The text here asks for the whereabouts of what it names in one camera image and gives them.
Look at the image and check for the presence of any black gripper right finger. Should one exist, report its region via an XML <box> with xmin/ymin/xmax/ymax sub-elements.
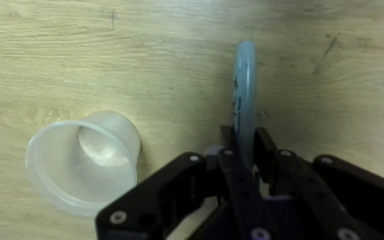
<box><xmin>252</xmin><ymin>126</ymin><xmax>384</xmax><ymax>240</ymax></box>

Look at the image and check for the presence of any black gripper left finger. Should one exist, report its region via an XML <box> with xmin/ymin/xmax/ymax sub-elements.
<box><xmin>95</xmin><ymin>125</ymin><xmax>265</xmax><ymax>240</ymax></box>

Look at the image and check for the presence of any translucent plastic cup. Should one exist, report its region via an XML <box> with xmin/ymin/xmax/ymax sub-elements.
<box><xmin>24</xmin><ymin>109</ymin><xmax>143</xmax><ymax>218</ymax></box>

